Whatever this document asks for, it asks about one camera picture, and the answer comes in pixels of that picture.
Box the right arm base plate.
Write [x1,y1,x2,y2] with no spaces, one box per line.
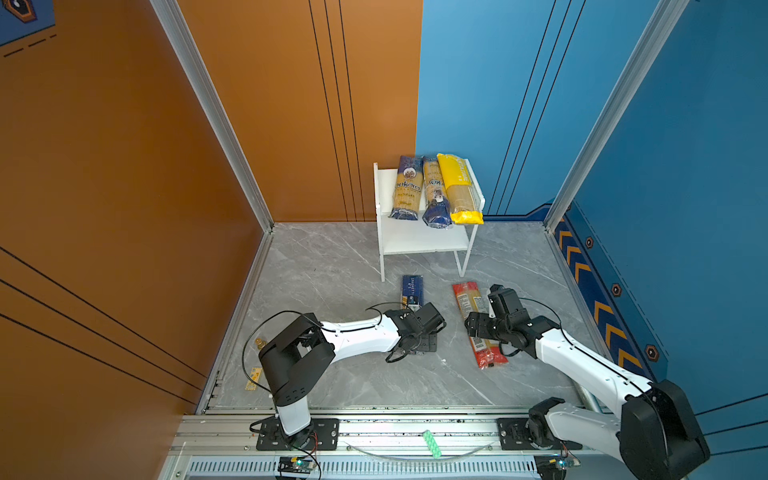
[496,417,583,451]

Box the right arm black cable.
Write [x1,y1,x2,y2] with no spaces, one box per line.
[497,296,655,397]

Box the red-ended spaghetti bag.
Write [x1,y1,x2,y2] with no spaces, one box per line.
[452,281,508,369]

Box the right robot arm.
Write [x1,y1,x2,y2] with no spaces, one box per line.
[464,285,711,479]

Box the Ankara spaghetti bag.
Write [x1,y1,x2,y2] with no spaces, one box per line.
[422,157,452,229]
[389,156,424,221]

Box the aluminium front rail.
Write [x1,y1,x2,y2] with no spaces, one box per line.
[158,412,633,479]

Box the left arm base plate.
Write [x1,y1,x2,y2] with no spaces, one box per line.
[249,416,340,452]

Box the blue Barilla spaghetti box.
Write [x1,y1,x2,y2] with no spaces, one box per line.
[401,275,424,311]

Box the green circuit board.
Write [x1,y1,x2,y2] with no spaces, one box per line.
[277,456,317,479]
[534,457,581,480]

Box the green ridged plastic piece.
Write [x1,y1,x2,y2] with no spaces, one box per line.
[422,430,442,459]

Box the yellow Pastatime spaghetti bag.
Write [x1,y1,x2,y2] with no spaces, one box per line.
[437,153,484,225]

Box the yellow label tag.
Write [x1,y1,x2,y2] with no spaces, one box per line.
[245,367,263,391]

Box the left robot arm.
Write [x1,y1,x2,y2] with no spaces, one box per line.
[259,303,446,446]

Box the right green circuit board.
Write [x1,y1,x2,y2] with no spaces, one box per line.
[534,457,581,480]

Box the left green circuit board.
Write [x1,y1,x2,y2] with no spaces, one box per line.
[277,456,317,479]

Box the white two-tier shelf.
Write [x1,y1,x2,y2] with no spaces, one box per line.
[373,163,478,282]

